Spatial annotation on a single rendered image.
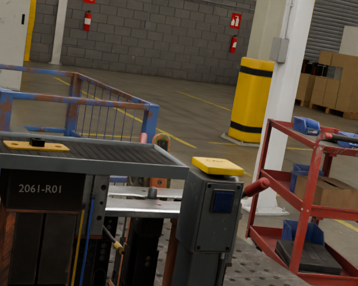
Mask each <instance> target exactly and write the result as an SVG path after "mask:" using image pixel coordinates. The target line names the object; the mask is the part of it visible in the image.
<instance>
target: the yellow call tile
mask: <svg viewBox="0 0 358 286"><path fill-rule="evenodd" d="M192 164H193V165H194V166H196V167H198V168H199V169H201V170H202V171H204V172H205V173H207V174H208V175H209V176H213V177H216V178H224V176H225V175H231V176H243V171H244V170H243V169H242V168H241V167H239V166H237V165H235V164H234V163H232V162H230V161H228V160H226V159H217V158H203V157H193V158H192Z"/></svg>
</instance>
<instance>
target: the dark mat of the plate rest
mask: <svg viewBox="0 0 358 286"><path fill-rule="evenodd" d="M3 141H24V142H29V141H30V139H29V138H21V137H7V136H0V153H6V154H22V155H37V156H46V157H61V158H77V159H93V160H101V161H117V162H133V163H148V164H157V165H172V166H178V165H177V164H175V163H174V162H172V161H171V160H169V159H168V158H167V157H165V156H164V155H162V154H161V153H159V152H158V151H157V150H155V149H152V148H139V147H132V146H118V145H104V144H91V143H83V142H69V141H56V140H45V143H54V144H63V145H65V146H66V147H67V148H68V149H70V152H47V151H35V150H13V149H8V148H7V147H6V146H5V145H4V144H3Z"/></svg>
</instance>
